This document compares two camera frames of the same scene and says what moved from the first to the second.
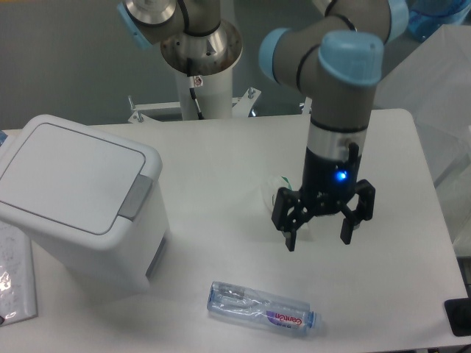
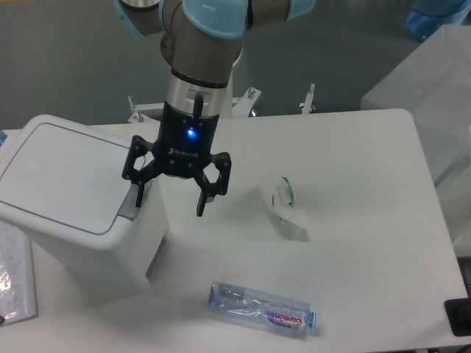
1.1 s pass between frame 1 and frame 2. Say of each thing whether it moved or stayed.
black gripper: moved
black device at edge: stayed
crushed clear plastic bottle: stayed
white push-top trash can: stayed
